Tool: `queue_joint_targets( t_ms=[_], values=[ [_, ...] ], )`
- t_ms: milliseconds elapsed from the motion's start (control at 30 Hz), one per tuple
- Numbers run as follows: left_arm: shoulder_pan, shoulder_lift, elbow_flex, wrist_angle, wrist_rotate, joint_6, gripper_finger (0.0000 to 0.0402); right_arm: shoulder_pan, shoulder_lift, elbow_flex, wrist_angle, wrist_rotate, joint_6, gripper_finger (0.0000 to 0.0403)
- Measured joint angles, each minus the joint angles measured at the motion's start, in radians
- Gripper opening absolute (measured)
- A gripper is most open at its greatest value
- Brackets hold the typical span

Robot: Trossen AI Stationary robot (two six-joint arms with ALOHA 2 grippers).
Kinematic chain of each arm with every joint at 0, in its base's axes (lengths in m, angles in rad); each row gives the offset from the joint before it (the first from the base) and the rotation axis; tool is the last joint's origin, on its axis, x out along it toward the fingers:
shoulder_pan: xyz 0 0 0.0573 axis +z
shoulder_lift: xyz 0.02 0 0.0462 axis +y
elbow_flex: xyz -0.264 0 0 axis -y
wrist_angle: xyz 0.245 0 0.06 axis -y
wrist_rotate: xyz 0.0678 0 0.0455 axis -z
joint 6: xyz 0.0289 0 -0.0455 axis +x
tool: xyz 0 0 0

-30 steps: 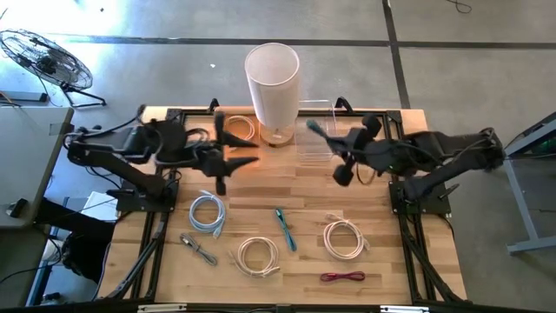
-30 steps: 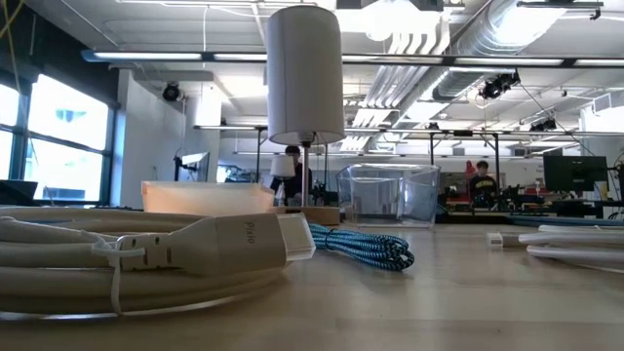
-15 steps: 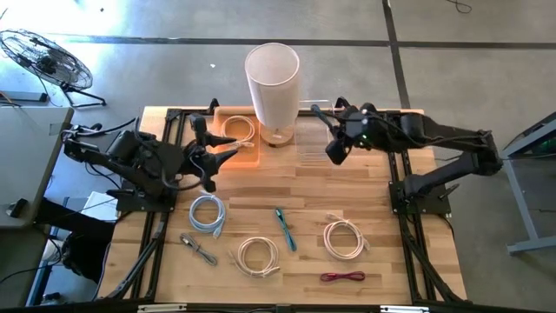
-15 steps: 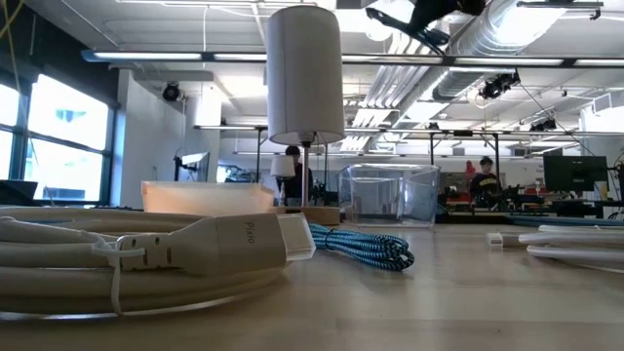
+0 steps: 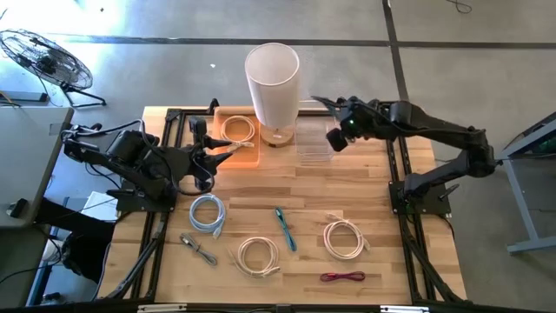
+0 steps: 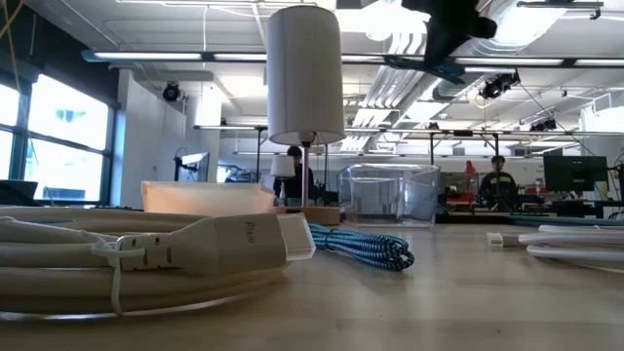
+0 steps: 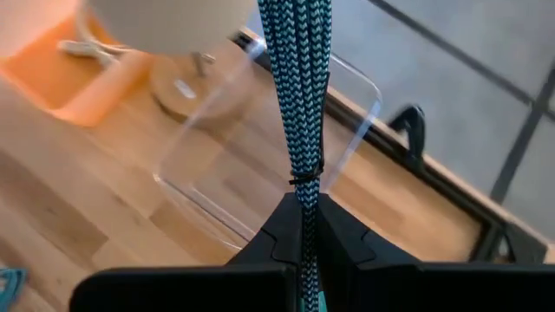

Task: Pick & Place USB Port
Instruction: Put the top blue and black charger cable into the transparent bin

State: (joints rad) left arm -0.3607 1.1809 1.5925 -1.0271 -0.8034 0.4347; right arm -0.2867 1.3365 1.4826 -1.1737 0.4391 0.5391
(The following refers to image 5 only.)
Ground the white ethernet cable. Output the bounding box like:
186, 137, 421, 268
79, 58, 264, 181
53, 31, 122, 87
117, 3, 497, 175
228, 236, 281, 279
322, 212, 372, 262
219, 114, 257, 153

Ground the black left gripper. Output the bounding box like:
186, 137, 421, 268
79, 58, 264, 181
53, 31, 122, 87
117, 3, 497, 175
173, 116, 235, 192

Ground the small black desk device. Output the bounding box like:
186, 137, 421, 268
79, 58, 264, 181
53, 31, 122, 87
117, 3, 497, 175
6, 198, 30, 218

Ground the black aluminium table frame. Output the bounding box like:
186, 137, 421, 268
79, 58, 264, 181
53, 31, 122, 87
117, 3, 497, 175
103, 97, 468, 305

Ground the black office chair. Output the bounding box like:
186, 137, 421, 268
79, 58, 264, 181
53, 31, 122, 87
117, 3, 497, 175
34, 197, 116, 283

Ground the red cable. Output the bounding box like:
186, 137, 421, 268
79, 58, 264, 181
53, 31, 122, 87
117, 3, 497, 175
320, 270, 367, 283

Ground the grey bundled USB cable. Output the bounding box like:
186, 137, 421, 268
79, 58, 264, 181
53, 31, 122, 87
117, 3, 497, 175
179, 233, 218, 267

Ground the thin black floor cable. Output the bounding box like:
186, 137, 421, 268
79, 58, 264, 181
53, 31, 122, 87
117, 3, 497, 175
445, 0, 473, 14

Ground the clear plastic bin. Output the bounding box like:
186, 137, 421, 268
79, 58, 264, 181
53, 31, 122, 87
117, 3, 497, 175
295, 99, 340, 165

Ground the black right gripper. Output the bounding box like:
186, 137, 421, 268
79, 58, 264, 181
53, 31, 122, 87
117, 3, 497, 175
311, 95, 392, 153

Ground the grey desk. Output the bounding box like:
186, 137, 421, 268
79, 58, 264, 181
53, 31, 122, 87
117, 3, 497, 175
0, 106, 75, 230

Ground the black floor fan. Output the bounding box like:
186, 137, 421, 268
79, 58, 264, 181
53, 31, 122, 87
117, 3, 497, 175
0, 29, 108, 109

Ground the white paper sheet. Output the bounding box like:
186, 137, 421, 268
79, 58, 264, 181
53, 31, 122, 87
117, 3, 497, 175
82, 190, 121, 223

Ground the silver metal bracket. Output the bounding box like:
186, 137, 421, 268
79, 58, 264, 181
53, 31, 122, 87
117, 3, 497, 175
380, 305, 431, 313
137, 303, 188, 313

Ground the blue-grey ethernet cable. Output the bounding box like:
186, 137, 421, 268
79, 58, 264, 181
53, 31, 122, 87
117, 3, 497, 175
188, 193, 227, 239

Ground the grey metal table frame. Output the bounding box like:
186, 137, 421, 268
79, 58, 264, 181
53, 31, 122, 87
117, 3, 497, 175
479, 111, 556, 256

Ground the grey power strip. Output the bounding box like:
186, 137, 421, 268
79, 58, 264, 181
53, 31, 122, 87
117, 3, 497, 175
0, 90, 50, 104

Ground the orange translucent plastic bin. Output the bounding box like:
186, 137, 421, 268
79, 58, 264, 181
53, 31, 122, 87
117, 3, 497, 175
210, 106, 263, 170

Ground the white shade wooden base lamp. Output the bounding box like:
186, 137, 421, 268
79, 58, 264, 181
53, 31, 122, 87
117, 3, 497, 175
243, 42, 301, 148

